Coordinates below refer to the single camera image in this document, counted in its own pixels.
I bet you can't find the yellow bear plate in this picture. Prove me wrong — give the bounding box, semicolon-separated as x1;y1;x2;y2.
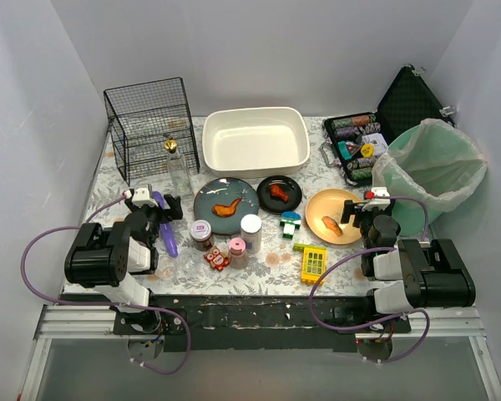
305;188;362;245

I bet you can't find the glass bottle gold stopper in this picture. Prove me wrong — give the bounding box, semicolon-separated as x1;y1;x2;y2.
164;138;194;199

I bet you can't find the brown spice jar white lid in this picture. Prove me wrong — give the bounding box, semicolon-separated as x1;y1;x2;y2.
190;220;213;251

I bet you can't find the pink lid spice jar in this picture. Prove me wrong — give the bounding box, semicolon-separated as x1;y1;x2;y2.
229;237;248;269

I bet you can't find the silver lid spice jar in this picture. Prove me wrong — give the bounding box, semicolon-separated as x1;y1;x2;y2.
240;214;262;254

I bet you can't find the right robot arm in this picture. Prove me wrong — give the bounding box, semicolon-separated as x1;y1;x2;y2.
341;197;476;314

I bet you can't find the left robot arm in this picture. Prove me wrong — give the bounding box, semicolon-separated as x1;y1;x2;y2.
64;187;183;312

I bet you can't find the salmon slice toy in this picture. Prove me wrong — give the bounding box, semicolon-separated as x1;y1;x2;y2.
321;216;343;236

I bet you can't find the fried chicken wing toy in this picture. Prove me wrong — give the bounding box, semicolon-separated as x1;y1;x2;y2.
212;198;242;218

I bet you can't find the blue ceramic plate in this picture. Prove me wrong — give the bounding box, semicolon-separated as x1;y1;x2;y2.
193;177;259;236

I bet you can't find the green trash bin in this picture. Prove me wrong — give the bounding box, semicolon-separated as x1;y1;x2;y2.
384;125;488;236

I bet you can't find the green blue toy block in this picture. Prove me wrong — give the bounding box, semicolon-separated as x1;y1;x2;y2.
280;211;301;240

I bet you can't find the red owl toy block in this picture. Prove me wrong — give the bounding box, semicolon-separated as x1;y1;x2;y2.
204;246;230;272

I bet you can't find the black poker chip case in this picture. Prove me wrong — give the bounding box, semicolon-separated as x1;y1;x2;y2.
322;64;454;187

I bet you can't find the clear bin liner bag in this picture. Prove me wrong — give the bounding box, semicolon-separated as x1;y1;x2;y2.
371;118;489;214

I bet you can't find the yellow window toy block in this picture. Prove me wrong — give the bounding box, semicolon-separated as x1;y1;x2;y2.
293;243;326;285

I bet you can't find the red drumstick toy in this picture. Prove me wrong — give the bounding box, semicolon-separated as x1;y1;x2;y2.
270;184;289;203

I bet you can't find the black small plate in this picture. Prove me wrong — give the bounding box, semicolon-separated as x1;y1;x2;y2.
256;175;302;215

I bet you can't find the white rectangular basin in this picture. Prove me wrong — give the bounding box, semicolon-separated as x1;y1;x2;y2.
201;107;311;179

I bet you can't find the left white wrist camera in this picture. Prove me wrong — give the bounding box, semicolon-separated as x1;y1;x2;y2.
123;184;158;207

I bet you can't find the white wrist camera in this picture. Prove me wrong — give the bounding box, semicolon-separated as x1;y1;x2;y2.
123;184;158;207
364;186;390;201

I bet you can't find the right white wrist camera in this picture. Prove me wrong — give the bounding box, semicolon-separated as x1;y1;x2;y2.
364;186;390;201

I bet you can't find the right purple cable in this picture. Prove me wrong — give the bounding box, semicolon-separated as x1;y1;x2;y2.
308;195;432;364

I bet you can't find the black wire rack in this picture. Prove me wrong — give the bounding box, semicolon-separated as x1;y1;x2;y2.
103;77;200;183

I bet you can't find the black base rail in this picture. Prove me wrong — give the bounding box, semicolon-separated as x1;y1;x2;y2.
58;293;412;354

